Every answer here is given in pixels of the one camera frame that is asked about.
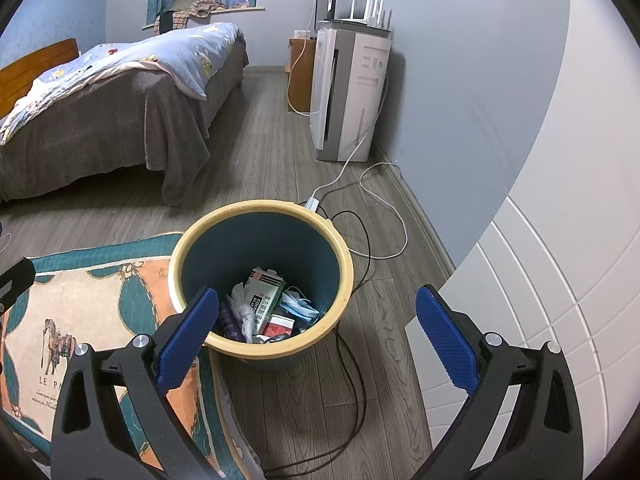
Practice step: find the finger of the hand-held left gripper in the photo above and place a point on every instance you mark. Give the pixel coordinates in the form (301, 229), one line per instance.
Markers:
(17, 282)

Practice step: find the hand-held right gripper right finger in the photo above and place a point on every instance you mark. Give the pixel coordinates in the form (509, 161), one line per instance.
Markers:
(447, 342)

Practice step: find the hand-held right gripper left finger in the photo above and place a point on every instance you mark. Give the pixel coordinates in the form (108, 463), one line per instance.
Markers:
(185, 342)

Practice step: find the white tissue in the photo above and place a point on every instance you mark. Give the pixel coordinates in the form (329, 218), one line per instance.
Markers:
(245, 315)

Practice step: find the green medicine box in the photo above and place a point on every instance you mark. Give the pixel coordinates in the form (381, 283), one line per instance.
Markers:
(265, 300)

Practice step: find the blue face mask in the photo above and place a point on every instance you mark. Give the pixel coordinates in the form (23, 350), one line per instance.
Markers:
(300, 310)

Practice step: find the teal bin with yellow rim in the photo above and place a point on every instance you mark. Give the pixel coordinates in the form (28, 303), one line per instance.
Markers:
(280, 240)

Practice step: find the teal and orange printed mat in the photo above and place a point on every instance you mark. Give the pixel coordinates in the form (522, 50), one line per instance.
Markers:
(75, 300)

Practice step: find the white panelled door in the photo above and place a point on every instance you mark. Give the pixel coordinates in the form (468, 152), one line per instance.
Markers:
(550, 285)

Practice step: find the bed with grey bedspread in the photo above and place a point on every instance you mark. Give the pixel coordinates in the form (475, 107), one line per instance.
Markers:
(100, 130)

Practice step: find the wooden headboard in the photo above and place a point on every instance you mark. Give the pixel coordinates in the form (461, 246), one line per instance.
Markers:
(30, 75)

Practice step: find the white air purifier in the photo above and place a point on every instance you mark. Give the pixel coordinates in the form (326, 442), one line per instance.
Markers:
(360, 100)

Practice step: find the blue printed quilt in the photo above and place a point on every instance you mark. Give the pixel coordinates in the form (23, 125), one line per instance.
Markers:
(150, 55)

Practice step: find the wooden cabinet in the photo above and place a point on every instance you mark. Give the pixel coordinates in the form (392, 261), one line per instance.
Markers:
(302, 75)

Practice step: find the clothes on windowsill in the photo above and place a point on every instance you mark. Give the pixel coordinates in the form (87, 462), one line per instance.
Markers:
(192, 10)

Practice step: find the white router with antennas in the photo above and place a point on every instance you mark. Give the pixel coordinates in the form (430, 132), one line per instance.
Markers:
(370, 22)

